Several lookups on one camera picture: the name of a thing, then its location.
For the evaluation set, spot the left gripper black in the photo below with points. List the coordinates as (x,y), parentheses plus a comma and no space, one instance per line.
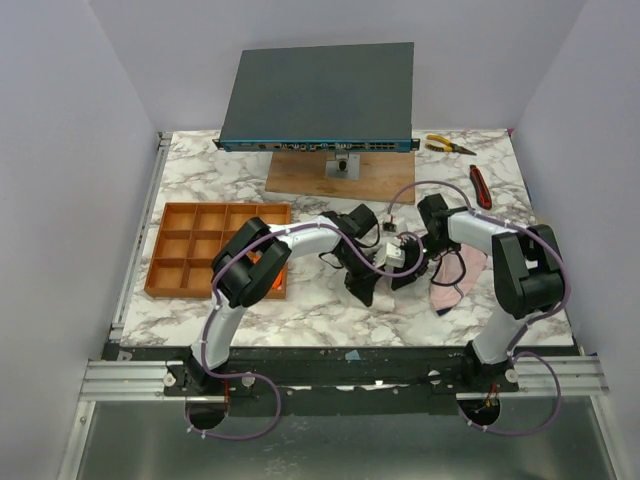
(361,284)

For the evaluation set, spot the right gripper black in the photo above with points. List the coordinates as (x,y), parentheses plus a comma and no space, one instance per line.
(412,265)

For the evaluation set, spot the pink navy-trimmed underwear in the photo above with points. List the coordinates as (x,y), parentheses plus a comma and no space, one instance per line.
(456,273)

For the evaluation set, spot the brown compartment tray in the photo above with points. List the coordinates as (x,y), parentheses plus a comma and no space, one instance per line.
(191,235)

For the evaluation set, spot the white pink-trimmed underwear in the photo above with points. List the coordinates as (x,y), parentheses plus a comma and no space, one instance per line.
(383,297)

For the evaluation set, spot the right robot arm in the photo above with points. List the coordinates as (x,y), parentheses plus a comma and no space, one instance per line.
(529,277)

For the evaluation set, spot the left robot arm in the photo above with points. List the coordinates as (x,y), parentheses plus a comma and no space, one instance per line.
(246,268)

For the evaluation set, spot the orange rolled cloth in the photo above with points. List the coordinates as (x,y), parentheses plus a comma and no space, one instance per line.
(279,280)

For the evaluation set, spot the wooden base board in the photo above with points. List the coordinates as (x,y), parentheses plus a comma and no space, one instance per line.
(379,177)

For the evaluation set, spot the red black utility knife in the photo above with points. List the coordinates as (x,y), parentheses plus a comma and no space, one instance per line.
(482,193)

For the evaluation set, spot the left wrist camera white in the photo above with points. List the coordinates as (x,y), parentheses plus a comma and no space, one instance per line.
(390,255)

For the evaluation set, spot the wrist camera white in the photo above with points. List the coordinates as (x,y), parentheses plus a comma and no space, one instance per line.
(389,224)
(390,255)

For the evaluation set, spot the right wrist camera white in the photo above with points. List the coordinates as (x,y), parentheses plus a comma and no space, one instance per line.
(389,224)

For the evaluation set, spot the black mounting rail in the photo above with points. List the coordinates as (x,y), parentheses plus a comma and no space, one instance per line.
(332,381)

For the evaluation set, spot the grey metal stand bracket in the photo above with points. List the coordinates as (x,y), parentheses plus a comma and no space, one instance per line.
(343,166)

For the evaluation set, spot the yellow handled pliers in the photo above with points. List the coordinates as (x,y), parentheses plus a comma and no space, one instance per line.
(441,144)

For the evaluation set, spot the network switch grey blue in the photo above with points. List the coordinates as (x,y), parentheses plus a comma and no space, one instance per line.
(341,98)

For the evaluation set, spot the aluminium frame rail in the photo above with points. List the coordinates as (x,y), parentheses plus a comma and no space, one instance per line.
(123,379)

